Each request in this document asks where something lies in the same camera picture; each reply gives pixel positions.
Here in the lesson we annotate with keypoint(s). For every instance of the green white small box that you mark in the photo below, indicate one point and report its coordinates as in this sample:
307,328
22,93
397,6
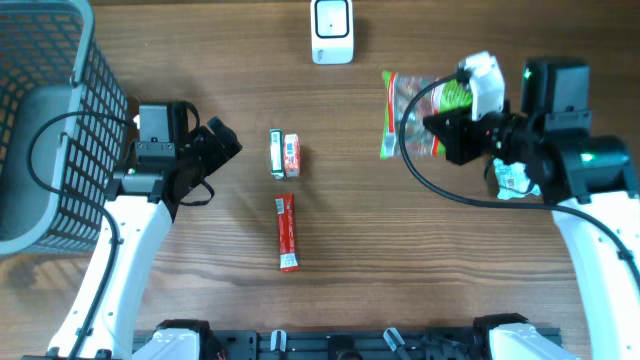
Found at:
276,154

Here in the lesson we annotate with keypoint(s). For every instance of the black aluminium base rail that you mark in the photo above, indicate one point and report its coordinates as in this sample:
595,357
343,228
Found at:
484,340

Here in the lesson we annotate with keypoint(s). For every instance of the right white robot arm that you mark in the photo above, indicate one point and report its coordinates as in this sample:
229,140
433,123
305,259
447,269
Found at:
588,183

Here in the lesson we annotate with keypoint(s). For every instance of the orange Kleenex tissue pack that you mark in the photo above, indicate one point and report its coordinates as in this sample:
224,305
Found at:
292,160

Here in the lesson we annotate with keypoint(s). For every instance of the red stick packet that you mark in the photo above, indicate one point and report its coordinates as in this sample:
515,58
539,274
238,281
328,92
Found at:
286,233

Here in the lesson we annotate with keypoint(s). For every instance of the grey plastic mesh basket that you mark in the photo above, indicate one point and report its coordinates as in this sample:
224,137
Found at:
61,103

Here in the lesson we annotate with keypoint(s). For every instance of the light blue tissue pack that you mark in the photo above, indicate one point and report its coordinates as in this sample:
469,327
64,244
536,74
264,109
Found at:
513,181

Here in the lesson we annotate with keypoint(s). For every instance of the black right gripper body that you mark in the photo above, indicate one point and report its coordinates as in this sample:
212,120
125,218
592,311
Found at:
495,135

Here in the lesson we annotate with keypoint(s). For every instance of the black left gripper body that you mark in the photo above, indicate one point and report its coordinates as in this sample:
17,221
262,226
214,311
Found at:
205,153

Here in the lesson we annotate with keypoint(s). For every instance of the white barcode scanner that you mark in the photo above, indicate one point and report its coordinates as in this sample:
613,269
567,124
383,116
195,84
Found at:
332,31

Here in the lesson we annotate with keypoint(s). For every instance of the green gummy candy bag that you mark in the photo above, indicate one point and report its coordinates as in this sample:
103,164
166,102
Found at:
400,90

